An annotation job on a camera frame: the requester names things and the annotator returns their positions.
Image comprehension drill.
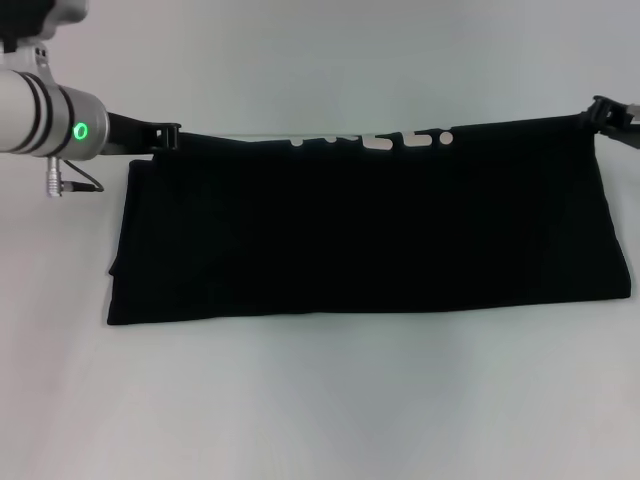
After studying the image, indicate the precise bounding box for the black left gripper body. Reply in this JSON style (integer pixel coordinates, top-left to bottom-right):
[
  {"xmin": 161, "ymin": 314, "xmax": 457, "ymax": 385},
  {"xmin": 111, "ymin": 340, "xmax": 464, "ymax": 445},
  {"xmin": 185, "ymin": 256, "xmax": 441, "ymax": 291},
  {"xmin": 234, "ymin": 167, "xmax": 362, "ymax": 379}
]
[{"xmin": 103, "ymin": 109, "xmax": 154, "ymax": 156}]

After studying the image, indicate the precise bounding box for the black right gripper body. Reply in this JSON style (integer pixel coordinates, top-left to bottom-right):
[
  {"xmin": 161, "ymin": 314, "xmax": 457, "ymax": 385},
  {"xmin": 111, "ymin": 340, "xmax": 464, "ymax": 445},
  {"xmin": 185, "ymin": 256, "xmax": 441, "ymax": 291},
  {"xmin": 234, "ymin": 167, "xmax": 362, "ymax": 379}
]
[{"xmin": 598, "ymin": 99, "xmax": 640, "ymax": 150}]

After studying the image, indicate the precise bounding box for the black shirt with white print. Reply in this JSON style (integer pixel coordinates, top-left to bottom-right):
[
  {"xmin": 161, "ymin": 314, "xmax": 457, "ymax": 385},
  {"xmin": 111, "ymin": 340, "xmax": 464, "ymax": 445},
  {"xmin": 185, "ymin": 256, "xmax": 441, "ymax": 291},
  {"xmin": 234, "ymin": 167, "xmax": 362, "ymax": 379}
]
[{"xmin": 106, "ymin": 113, "xmax": 637, "ymax": 327}]

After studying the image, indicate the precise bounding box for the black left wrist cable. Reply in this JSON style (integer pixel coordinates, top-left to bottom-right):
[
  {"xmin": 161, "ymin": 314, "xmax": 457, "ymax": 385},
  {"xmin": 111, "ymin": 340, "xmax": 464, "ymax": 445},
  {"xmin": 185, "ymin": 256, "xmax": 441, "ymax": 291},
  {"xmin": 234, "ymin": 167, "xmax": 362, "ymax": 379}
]
[{"xmin": 59, "ymin": 158, "xmax": 105, "ymax": 194}]

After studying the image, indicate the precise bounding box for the silver left cable connector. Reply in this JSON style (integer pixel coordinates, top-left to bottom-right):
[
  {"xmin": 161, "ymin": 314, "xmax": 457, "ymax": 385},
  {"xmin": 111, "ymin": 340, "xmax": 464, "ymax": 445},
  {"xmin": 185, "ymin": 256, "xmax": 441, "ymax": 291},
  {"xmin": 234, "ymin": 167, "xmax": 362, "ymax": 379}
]
[{"xmin": 46, "ymin": 155, "xmax": 64, "ymax": 199}]

